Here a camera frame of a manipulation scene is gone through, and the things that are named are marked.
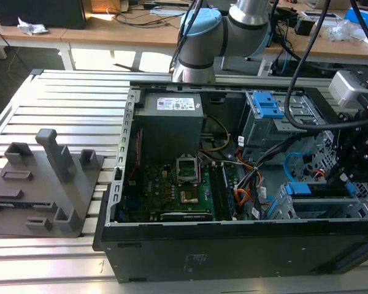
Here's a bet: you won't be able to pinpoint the hard disk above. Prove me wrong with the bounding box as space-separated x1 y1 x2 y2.
283 181 358 200

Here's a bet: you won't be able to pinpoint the light blue disk wire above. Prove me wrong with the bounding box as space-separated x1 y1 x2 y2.
283 152 326 185

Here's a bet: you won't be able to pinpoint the metal disk bay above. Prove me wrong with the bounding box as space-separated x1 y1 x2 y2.
271 182 368 221

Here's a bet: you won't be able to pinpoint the RAM slot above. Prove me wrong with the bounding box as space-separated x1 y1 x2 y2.
223 165 236 221
213 165 223 221

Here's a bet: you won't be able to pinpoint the metal drive cage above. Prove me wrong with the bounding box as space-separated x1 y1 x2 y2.
240 91 328 154

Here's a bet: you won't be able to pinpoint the blue plastic drive carrier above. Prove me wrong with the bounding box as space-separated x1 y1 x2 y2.
253 91 285 119

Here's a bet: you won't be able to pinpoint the wooden desk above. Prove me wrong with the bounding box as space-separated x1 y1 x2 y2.
265 9 368 77
0 12 188 73

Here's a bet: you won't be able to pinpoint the clear plastic bag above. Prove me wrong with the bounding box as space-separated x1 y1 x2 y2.
328 18 366 42

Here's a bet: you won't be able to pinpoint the blue box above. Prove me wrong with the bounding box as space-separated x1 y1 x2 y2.
345 7 368 23

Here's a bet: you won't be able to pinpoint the small black box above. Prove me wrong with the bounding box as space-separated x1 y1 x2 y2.
295 17 315 36

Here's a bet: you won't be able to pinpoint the black PC case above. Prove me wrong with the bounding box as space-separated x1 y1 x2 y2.
92 80 368 284

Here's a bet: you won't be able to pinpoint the CPU socket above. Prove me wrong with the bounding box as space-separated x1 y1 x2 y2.
175 155 201 186

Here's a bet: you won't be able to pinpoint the metal socket cover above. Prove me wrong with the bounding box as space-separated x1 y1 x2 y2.
175 155 201 186

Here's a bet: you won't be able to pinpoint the square chipset chip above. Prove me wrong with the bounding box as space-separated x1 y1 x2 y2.
180 189 200 205

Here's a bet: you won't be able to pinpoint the black graphics card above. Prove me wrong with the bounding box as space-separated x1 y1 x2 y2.
159 211 215 222

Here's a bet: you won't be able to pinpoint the grey power supply unit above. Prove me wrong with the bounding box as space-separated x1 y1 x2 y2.
133 91 205 160

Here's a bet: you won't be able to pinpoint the green motherboard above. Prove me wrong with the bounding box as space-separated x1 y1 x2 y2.
122 153 243 223

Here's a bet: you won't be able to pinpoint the cardboard box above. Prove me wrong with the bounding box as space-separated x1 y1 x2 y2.
90 0 129 13

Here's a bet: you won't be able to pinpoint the dark grey parts rack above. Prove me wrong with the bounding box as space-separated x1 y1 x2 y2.
0 128 105 239

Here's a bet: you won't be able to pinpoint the crumpled white paper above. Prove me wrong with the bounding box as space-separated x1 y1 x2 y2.
17 17 49 36

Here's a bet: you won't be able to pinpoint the black computer box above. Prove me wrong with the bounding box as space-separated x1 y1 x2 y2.
0 0 87 31

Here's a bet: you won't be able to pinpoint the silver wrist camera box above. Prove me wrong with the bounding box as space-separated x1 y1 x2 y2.
328 69 368 108

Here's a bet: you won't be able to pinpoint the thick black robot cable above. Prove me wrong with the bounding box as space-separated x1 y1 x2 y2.
285 0 368 133
349 0 368 61

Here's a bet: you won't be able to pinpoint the multicoloured power wire bundle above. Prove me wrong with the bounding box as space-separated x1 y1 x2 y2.
234 131 309 221

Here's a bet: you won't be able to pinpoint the yellow and black wires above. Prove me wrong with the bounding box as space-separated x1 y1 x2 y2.
199 115 231 153

